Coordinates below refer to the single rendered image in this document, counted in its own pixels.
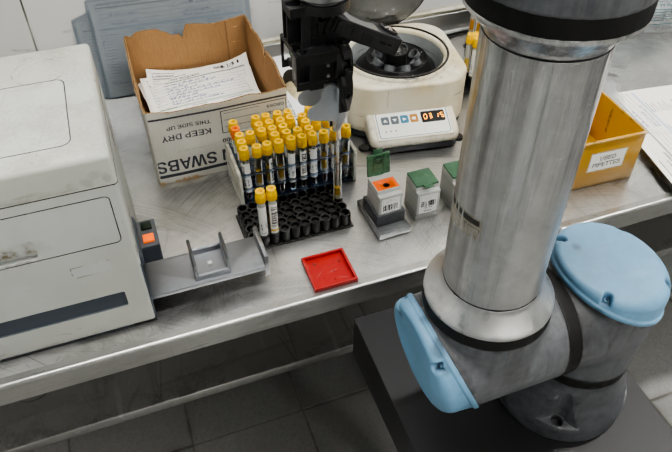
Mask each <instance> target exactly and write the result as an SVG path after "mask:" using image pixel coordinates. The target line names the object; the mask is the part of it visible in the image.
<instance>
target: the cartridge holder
mask: <svg viewBox="0 0 672 452"><path fill-rule="evenodd" d="M357 206H358V207H359V209H360V210H361V212H362V213H363V215H364V217H365V218H366V220H367V221H368V223H369V224H370V226H371V227H372V229H373V230H374V232H375V234H376V235H377V237H378V238H379V240H383V239H386V238H389V237H393V236H396V235H399V234H403V233H406V232H409V231H410V227H411V226H410V225H409V223H408V222H407V220H406V219H405V218H404V217H405V209H404V207H403V206H401V209H399V210H395V211H392V212H388V213H385V214H381V215H378V213H377V212H376V210H375V209H374V208H373V206H372V205H371V203H370V202H369V200H368V199H367V195H366V196H363V199H360V200H357Z"/></svg>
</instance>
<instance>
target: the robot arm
mask: <svg viewBox="0 0 672 452"><path fill-rule="evenodd" d="M658 1H659V0H462V2H463V4H464V6H465V7H466V9H467V10H468V11H469V12H470V13H471V14H472V15H473V16H474V18H475V19H476V20H477V21H478V22H479V23H480V30H479V36H478V43H477V49H476V56H475V62H474V68H473V75H472V81H471V88H470V94H469V100H468V107H467V113H466V120H465V126H464V132H463V139H462V145H461V152H460V158H459V164H458V171H457V177H456V184H455V189H454V196H453V202H452V209H451V216H450V222H449V228H448V235H447V241H446V248H445V249H443V250H442V251H440V252H439V253H438V254H437V255H436V256H435V257H434V258H433V259H432V260H431V261H430V263H429V264H428V266H427V268H426V271H425V275H424V279H423V286H422V291H421V292H419V293H416V294H412V293H408V294H407V296H406V297H403V298H400V299H399V300H398V301H397V302H396V305H395V321H396V326H397V330H398V334H399V337H400V341H401V344H402V347H403V349H404V352H405V355H406V357H407V360H408V362H409V365H410V367H411V369H412V371H413V373H414V375H415V377H416V379H417V381H418V383H419V385H420V387H421V389H422V390H423V392H424V393H425V395H426V396H427V398H428V399H429V401H430V402H431V403H432V404H433V405H434V406H435V407H436V408H437V409H439V410H440V411H442V412H446V413H455V412H458V411H461V410H465V409H468V408H474V409H476V408H479V405H480V404H483V403H486V402H488V401H491V400H494V399H497V398H499V399H500V401H501V403H502V404H503V406H504V407H505V408H506V410H507V411H508V412H509V413H510V414H511V415H512V416H513V417H514V418H515V419H516V420H517V421H518V422H519V423H521V424H522V425H523V426H525V427H526V428H528V429H529V430H531V431H533V432H535V433H537V434H539V435H541V436H543V437H546V438H549V439H553V440H557V441H563V442H580V441H586V440H590V439H593V438H595V437H597V436H599V435H601V434H603V433H604V432H605V431H607V430H608V429H609V428H610V427H611V426H612V425H613V423H614V422H615V420H616V419H617V417H618V416H619V414H620V413H621V411H622V409H623V406H624V404H625V400H626V394H627V381H626V370H627V368H628V367H629V365H630V364H631V362H632V360H633V359H634V357H635V356H636V354H637V352H638V351H639V349H640V347H641V346H642V344H643V343H644V341H645V339H646V338H647V336H648V335H649V333H650V331H651V330H652V328H653V326H654V325H655V324H656V323H658V322H659V321H660V320H661V318H662V316H663V314H664V308H665V306H666V304H667V302H668V300H669V297H670V292H671V282H670V277H669V274H668V272H667V269H666V267H665V266H664V264H663V262H662V261H661V259H660V258H659V257H658V256H657V254H656V253H655V252H654V251H653V250H652V249H651V248H650V247H649V246H648V245H646V244H645V243H644V242H643V241H641V240H640V239H638V238H637V237H635V236H633V235H632V234H630V233H628V232H625V231H621V230H619V229H617V228H616V227H614V226H610V225H607V224H602V223H595V222H582V223H576V224H573V225H570V226H568V227H566V228H564V229H563V230H562V231H560V232H559V234H558V231H559V228H560V224H561V221H562V218H563V215H564V212H565V208H566V205H567V202H568V199H569V195H570V192H571V189H572V186H573V183H574V179H575V176H576V173H577V170H578V166H579V163H580V160H581V157H582V154H583V150H584V147H585V144H586V141H587V137H588V134H589V131H590V128H591V125H592V121H593V118H594V115H595V112H596V108H597V105H598V102H599V99H600V96H601V92H602V89H603V86H604V83H605V79H606V76H607V73H608V70H609V67H610V63H611V60H612V57H613V54H614V50H615V47H616V45H617V44H619V43H621V42H623V41H625V40H628V39H630V38H632V37H634V36H636V35H638V34H640V33H641V32H642V31H644V30H645V29H646V28H647V27H648V25H649V24H650V23H651V20H652V18H653V15H654V13H655V10H656V7H657V4H658ZM281 4H282V21H283V33H281V34H280V45H281V62H282V68H284V67H289V66H290V68H292V77H293V80H292V83H293V84H294V85H295V87H296V89H297V92H301V91H303V92H301V93H300V94H299V96H298V102H299V104H300V105H302V106H312V107H311V108H310V109H309V110H308V111H307V117H308V119H309V120H311V121H328V123H329V126H330V127H331V126H332V130H333V132H335V131H338V129H339V128H340V126H341V125H342V123H343V121H344V120H345V118H346V116H347V114H348V111H349V110H350V107H351V102H352V98H353V69H354V65H353V54H352V50H351V47H350V45H349V43H350V41H353V42H356V43H359V44H362V45H365V46H367V47H370V48H373V49H375V50H376V51H379V52H381V53H385V54H387V53H388V54H390V55H393V56H395V54H396V53H397V51H398V49H399V47H400V45H401V44H402V42H403V40H402V39H401V38H400V37H399V36H398V35H397V34H398V33H397V31H396V30H395V29H393V28H392V27H390V26H388V25H386V24H383V23H380V24H379V23H377V22H374V21H371V20H369V19H366V18H363V17H361V16H358V15H355V14H353V13H350V12H347V10H348V9H349V8H350V0H281ZM284 43H285V45H286V46H287V48H288V50H289V55H290V57H287V59H284V45H283V44H284ZM557 234H558V235H557Z"/></svg>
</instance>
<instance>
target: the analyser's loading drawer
mask: <svg viewBox="0 0 672 452"><path fill-rule="evenodd" d="M252 228H253V237H249V238H245V239H241V240H237V241H233V242H229V243H224V240H223V237H222V234H221V232H220V231H219V232H218V239H219V242H216V243H212V244H208V245H204V246H200V247H196V248H192V249H191V245H190V242H189V240H186V244H187V248H188V251H189V253H185V254H181V255H177V256H173V257H169V258H165V259H161V260H157V261H153V262H149V263H145V265H143V268H144V271H145V275H146V279H147V282H148V286H149V289H150V293H151V296H152V300H153V299H157V298H161V297H164V296H168V295H172V294H176V293H180V292H183V291H187V290H191V289H195V288H199V287H202V286H206V285H210V284H214V283H217V282H221V281H225V280H229V279H233V278H236V277H240V276H244V275H248V274H252V273H255V272H259V271H263V270H264V271H265V274H266V275H270V270H269V260H268V254H267V252H266V249H265V247H264V244H263V242H262V239H261V237H260V234H259V232H258V229H257V227H256V226H254V227H252ZM207 261H212V265H208V262H207Z"/></svg>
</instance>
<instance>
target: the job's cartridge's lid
mask: <svg viewBox="0 0 672 452"><path fill-rule="evenodd" d="M387 172H390V151H385V152H383V148H379V149H375V150H373V155H369V156H367V177H372V176H378V175H382V174H383V173H387Z"/></svg>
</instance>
